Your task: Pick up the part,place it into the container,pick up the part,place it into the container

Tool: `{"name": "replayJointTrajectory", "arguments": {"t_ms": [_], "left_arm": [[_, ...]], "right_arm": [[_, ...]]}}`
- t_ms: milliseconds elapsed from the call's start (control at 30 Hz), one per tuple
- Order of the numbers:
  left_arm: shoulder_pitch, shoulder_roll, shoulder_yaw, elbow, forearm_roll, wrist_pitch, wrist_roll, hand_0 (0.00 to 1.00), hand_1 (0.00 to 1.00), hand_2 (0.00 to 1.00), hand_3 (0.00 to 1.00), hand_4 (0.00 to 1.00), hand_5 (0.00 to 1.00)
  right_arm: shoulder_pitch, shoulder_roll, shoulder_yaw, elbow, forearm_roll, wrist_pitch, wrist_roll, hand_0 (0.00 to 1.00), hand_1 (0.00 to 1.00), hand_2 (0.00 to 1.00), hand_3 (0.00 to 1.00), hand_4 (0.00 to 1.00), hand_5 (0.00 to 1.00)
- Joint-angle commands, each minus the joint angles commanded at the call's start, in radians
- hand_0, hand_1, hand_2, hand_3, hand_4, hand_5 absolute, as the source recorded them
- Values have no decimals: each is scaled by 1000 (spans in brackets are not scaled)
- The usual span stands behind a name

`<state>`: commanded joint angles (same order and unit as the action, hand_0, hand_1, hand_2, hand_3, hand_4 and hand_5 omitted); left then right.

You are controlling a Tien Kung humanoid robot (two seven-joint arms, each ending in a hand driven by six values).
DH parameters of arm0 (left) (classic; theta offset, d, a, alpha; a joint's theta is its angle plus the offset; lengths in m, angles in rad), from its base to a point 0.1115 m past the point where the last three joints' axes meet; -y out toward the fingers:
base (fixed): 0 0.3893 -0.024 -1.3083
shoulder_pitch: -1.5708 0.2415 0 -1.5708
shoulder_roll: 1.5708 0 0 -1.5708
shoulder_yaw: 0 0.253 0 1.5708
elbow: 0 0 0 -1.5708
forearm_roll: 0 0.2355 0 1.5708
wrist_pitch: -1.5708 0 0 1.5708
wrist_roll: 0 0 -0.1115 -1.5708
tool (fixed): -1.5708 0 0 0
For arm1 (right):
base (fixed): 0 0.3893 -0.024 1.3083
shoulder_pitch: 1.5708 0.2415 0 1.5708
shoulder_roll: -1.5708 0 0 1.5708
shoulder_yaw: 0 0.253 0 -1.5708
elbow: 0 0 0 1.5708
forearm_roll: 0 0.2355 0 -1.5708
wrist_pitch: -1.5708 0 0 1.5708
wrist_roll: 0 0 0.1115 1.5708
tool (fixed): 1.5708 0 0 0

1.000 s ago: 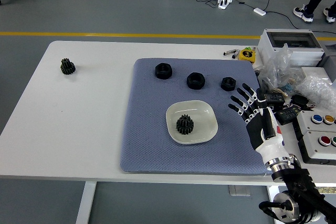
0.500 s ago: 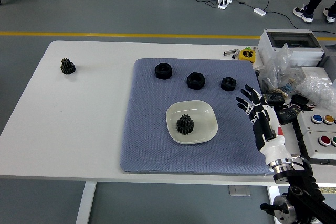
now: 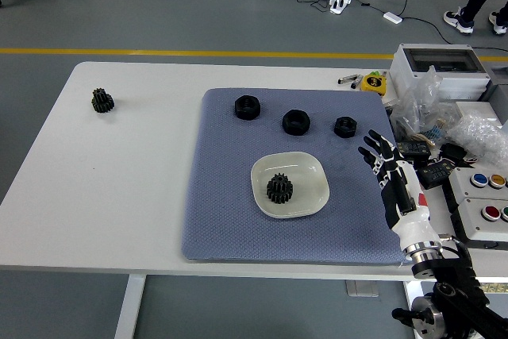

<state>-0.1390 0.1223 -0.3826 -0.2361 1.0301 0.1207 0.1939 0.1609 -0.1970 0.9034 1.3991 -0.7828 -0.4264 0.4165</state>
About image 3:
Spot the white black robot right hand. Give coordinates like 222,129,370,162
357,129,444,252

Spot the large black gear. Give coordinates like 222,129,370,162
266,179,294,205

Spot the grey red-green button box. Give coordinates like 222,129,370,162
450,198,508,249

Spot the small black hex nut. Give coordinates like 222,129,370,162
333,116,360,139

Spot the white flat box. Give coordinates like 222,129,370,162
454,99,508,125

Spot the medium black hex nut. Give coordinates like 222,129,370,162
282,109,310,136

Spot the large black hex nut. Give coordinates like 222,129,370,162
233,94,261,121

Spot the black digital meter module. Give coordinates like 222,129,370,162
418,162,456,190
396,140,432,159

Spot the small black plastic part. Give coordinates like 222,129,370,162
440,143,470,162

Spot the green terminal strip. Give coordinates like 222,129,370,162
478,281,508,295

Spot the white square plate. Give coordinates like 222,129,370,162
250,150,332,219

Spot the bubble wrap bundle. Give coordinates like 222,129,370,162
450,113,508,168

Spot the clear plastic bag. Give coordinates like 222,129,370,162
391,65,457,145

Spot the yellow tape measure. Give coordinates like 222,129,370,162
360,71,388,96

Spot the grey device case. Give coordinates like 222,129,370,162
478,67,508,104

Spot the blue-grey textured mat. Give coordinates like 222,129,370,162
181,87,425,265

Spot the white power strip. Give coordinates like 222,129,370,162
329,0,354,14

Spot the black stacked double gear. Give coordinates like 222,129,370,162
91,87,115,114

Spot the grey under-table bracket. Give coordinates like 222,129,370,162
344,279,380,298

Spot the white electrical enclosure box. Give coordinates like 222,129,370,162
387,44,493,102

